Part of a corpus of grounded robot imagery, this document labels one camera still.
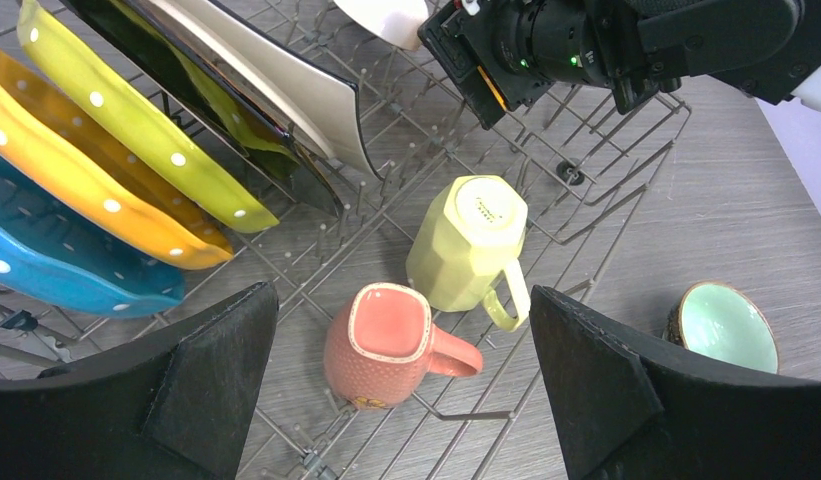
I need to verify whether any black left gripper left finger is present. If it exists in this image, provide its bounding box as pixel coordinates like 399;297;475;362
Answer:
0;282;279;479

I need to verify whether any green polka dot plate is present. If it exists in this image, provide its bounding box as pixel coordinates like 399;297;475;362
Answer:
16;1;280;233

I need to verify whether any yellow green mug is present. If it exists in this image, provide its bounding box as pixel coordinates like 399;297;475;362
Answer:
405;175;531;332

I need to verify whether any orange bowl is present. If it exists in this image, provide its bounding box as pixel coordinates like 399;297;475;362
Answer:
477;66;508;111

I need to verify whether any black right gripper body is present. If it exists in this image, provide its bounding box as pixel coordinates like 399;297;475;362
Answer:
418;0;821;129

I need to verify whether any blue polka dot plate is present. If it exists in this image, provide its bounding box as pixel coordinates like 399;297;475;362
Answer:
0;156;185;318

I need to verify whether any grey wire dish rack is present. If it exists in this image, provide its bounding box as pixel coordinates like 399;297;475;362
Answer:
0;1;692;479

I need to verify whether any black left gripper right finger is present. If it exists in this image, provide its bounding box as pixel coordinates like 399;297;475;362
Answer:
529;286;821;479

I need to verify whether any pale green celadon bowl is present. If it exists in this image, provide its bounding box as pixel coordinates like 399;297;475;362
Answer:
662;281;780;374

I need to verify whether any orange polka dot plate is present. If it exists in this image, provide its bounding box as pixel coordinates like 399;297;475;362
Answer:
0;50;233;270

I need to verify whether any white bowl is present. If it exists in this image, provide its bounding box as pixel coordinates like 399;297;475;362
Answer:
334;0;430;51

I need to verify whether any square floral plate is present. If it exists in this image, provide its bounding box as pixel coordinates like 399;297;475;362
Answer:
66;1;344;217

